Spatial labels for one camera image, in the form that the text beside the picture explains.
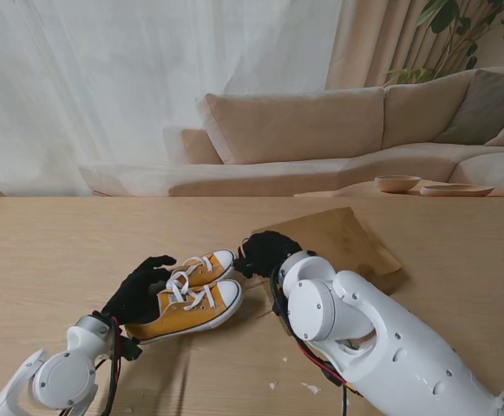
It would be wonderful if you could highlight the green leafy houseplant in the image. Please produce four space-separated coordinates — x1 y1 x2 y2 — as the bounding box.
383 0 504 86

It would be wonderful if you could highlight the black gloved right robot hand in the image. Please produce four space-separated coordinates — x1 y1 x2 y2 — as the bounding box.
233 231 304 281

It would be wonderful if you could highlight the low wooden coffee table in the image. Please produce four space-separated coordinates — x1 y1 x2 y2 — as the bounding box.
293 179 504 213

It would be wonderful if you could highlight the shallow wooden dish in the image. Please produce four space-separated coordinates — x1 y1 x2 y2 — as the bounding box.
419 184 495 198

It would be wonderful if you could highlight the white sheer curtain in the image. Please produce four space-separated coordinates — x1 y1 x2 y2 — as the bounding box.
0 0 344 198

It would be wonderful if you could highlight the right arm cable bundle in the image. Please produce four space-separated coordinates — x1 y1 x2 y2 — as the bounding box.
270 268 365 416

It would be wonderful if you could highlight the beige curtain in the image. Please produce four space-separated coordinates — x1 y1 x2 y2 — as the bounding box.
324 0 450 90

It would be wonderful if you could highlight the wooden bowl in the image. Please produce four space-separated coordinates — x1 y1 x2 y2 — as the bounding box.
374 174 422 194

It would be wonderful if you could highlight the brown paper bag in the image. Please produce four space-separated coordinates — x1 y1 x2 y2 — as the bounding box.
250 206 403 320

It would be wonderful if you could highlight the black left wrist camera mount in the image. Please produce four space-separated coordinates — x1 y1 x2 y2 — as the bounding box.
121 335 144 361

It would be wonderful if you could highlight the grey cushion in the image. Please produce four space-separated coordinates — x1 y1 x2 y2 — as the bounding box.
434 68 504 146

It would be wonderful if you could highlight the beige sofa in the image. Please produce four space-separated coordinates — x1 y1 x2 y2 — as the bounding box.
80 64 504 198

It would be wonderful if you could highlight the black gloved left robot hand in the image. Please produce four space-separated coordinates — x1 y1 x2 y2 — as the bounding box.
101 255 178 326

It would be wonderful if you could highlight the yellow canvas sneaker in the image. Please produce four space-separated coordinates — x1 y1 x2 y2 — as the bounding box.
171 249 238 287
123 278 243 346

